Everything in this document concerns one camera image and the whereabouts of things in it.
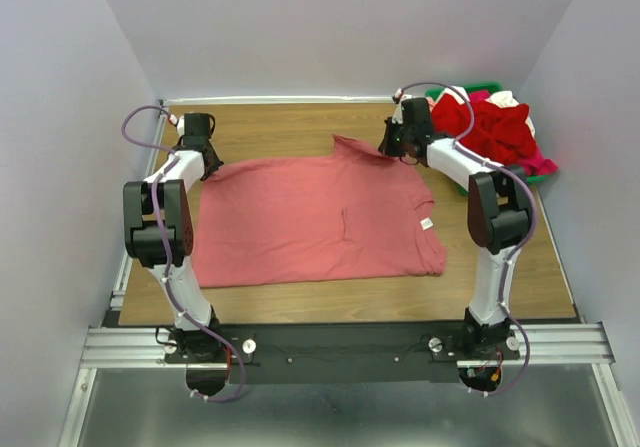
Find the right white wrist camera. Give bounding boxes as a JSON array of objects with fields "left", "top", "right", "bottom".
[{"left": 392, "top": 90, "right": 404, "bottom": 124}]

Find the magenta garment in bin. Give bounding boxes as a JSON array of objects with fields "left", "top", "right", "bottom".
[{"left": 467, "top": 89, "right": 560, "bottom": 178}]

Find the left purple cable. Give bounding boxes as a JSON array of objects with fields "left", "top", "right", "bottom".
[{"left": 121, "top": 105, "right": 247, "bottom": 403}]

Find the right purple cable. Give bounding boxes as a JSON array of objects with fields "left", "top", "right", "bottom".
[{"left": 392, "top": 81, "right": 539, "bottom": 398}]

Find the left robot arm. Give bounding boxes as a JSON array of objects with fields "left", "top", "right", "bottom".
[{"left": 123, "top": 113, "right": 226, "bottom": 363}]

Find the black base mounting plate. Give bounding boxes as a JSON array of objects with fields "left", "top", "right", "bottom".
[{"left": 158, "top": 321, "right": 522, "bottom": 398}]

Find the salmon pink t-shirt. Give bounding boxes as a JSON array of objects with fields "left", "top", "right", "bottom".
[{"left": 191, "top": 135, "right": 447, "bottom": 288}]

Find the white garment in bin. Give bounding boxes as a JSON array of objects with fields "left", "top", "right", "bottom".
[{"left": 436, "top": 84, "right": 536, "bottom": 138}]

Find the aluminium frame rail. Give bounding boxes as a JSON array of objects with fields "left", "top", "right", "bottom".
[{"left": 60, "top": 323, "right": 620, "bottom": 446}]

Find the purple cable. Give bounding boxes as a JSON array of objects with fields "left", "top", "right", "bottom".
[
  {"left": 121, "top": 105, "right": 247, "bottom": 403},
  {"left": 392, "top": 81, "right": 539, "bottom": 398}
]

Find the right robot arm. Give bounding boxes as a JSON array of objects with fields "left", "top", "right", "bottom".
[{"left": 379, "top": 90, "right": 537, "bottom": 359}]

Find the green plastic bin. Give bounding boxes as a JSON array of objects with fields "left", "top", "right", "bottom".
[{"left": 426, "top": 83, "right": 553, "bottom": 185}]

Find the red t-shirt in bin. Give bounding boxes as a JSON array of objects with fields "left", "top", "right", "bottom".
[{"left": 431, "top": 94, "right": 537, "bottom": 165}]

